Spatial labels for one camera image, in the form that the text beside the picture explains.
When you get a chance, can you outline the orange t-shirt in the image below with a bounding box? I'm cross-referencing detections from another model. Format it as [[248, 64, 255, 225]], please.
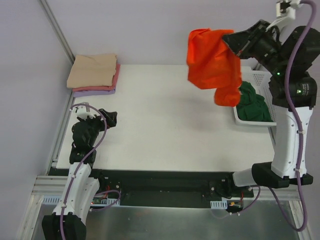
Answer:
[[186, 28, 242, 107]]

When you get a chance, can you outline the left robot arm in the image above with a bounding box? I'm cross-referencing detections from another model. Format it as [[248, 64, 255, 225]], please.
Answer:
[[41, 104, 118, 240]]

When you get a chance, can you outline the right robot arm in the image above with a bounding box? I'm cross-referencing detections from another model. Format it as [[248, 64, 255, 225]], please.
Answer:
[[222, 20, 320, 198]]

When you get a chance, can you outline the pink folded t-shirt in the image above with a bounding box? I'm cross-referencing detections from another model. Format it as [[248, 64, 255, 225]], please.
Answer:
[[72, 63, 121, 92]]

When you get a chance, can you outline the white perforated plastic basket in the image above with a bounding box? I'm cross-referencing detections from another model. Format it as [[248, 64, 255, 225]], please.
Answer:
[[233, 67, 277, 128]]

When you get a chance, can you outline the lavender folded t-shirt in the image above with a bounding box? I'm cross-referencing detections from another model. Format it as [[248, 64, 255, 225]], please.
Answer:
[[72, 87, 116, 98]]

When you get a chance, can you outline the beige folded t-shirt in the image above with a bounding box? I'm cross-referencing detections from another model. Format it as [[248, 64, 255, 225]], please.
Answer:
[[66, 53, 117, 89]]

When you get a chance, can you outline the green t-shirt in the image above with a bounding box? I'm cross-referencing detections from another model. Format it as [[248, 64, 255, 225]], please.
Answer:
[[236, 81, 273, 122]]

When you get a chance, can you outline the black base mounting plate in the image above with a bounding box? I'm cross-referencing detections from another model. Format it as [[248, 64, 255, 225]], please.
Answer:
[[47, 167, 255, 209]]

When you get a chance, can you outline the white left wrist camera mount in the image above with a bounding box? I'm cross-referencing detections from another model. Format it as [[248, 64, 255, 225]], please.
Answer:
[[70, 102, 95, 120]]

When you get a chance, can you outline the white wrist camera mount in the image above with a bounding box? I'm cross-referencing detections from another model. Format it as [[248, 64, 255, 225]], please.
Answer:
[[266, 0, 301, 31], [70, 102, 95, 120]]

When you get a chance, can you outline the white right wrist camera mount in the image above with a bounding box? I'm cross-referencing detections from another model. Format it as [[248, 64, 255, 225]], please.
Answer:
[[266, 0, 301, 31]]

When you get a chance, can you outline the left white cable duct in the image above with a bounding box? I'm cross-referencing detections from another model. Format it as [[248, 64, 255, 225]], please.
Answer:
[[42, 195, 121, 206]]

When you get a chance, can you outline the white cable duct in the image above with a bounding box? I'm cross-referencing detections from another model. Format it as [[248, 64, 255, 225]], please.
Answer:
[[42, 195, 121, 206], [210, 199, 228, 210]]

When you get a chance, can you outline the left aluminium frame post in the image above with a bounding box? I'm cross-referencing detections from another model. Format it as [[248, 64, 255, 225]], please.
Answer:
[[38, 0, 75, 64]]

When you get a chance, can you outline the right white cable duct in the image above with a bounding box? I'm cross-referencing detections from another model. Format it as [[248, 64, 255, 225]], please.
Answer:
[[210, 199, 228, 210]]

